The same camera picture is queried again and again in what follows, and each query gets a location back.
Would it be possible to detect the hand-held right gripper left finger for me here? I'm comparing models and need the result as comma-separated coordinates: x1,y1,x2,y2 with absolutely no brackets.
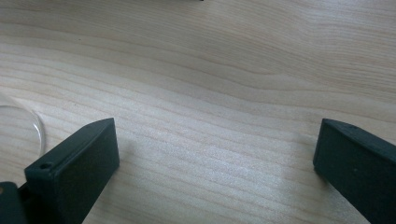
24,118,120,224

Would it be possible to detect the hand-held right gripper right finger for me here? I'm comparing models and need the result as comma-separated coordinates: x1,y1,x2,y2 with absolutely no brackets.
313,118,396,224

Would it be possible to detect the clear glass dish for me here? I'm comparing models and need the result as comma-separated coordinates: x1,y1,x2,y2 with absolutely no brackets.
0,105,47,158

